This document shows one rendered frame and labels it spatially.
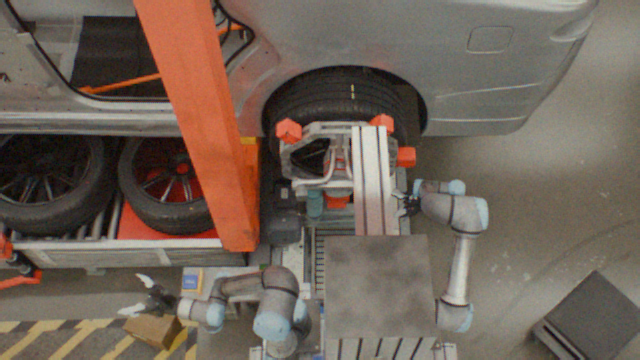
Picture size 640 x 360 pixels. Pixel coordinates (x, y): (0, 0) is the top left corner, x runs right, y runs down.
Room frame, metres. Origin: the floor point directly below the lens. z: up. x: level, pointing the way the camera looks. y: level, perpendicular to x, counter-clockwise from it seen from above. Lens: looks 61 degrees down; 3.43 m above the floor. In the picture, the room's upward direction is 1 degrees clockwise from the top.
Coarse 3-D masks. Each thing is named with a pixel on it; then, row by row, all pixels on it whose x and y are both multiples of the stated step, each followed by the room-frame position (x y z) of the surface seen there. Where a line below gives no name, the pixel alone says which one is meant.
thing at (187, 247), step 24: (24, 240) 1.27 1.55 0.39; (48, 240) 1.27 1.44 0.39; (72, 240) 1.27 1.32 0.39; (96, 240) 1.28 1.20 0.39; (120, 240) 1.28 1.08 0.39; (144, 240) 1.28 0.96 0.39; (168, 240) 1.28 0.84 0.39; (192, 240) 1.29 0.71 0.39; (216, 240) 1.29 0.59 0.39; (48, 264) 1.22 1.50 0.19
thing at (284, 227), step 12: (288, 180) 1.66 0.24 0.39; (276, 192) 1.56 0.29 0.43; (288, 192) 1.56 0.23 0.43; (276, 204) 1.50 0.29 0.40; (288, 204) 1.50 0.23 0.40; (276, 216) 1.43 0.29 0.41; (288, 216) 1.43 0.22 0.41; (276, 228) 1.36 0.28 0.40; (288, 228) 1.36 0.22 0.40; (300, 228) 1.37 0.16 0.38; (276, 240) 1.33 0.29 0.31; (288, 240) 1.33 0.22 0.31; (300, 240) 1.35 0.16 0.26
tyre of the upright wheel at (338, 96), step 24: (312, 72) 1.79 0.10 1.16; (336, 72) 1.78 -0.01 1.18; (360, 72) 1.79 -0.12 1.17; (288, 96) 1.71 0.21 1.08; (312, 96) 1.66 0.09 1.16; (336, 96) 1.65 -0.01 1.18; (360, 96) 1.66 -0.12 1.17; (384, 96) 1.71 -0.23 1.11; (312, 120) 1.58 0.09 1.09; (360, 120) 1.58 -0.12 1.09
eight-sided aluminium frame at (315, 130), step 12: (312, 132) 1.50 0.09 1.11; (324, 132) 1.50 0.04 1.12; (336, 132) 1.50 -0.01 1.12; (348, 132) 1.50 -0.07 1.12; (288, 144) 1.51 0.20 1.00; (300, 144) 1.49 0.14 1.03; (396, 144) 1.54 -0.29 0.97; (288, 156) 1.49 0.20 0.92; (396, 156) 1.51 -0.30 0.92; (288, 168) 1.49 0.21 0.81; (300, 168) 1.55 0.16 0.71
